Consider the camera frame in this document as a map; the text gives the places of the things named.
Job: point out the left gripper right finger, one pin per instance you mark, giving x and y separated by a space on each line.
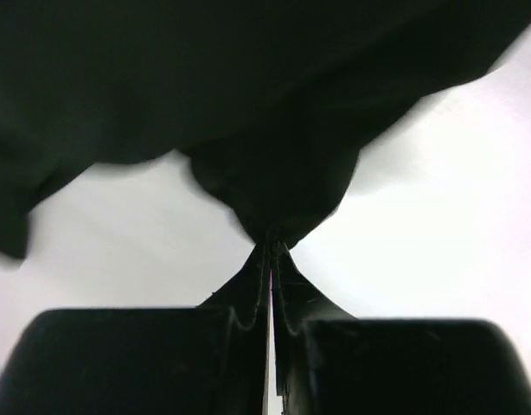
329 362

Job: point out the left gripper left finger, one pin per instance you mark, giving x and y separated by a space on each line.
208 359

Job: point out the black t shirt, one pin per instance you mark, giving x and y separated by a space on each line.
271 101

